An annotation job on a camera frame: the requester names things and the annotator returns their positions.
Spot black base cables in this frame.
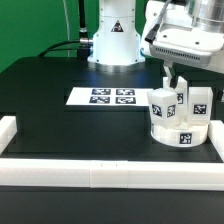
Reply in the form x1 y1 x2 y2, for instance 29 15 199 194
38 0 94 61

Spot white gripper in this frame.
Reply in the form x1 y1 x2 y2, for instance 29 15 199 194
141 0 224 89

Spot white left fence bar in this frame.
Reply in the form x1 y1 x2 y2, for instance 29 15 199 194
0 116 17 155

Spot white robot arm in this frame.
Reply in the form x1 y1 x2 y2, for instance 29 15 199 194
88 0 224 77

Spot white marker sheet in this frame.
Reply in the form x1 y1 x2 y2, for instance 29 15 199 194
66 87 150 107

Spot white front fence bar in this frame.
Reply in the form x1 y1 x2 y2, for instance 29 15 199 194
0 158 224 191

